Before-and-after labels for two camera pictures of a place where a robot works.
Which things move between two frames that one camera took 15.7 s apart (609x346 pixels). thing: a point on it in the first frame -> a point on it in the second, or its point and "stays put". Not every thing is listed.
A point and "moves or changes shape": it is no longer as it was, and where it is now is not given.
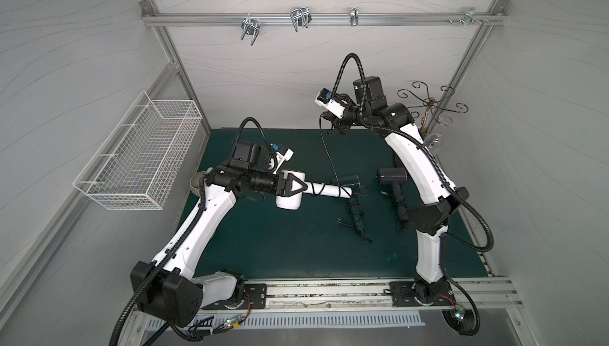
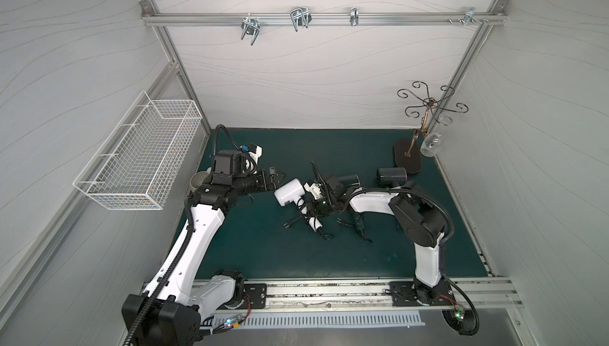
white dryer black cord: (335, 168) -> (286, 224)
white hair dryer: (293, 201) moves or changes shape
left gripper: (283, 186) -> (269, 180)
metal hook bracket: (250, 26) stays put
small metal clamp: (354, 16) stays put
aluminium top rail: (323, 19) stays put
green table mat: (365, 236) stays put
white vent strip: (226, 322) stays put
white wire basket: (139, 163) stays put
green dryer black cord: (358, 214) stays put
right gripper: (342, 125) -> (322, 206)
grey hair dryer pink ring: (396, 176) stays put
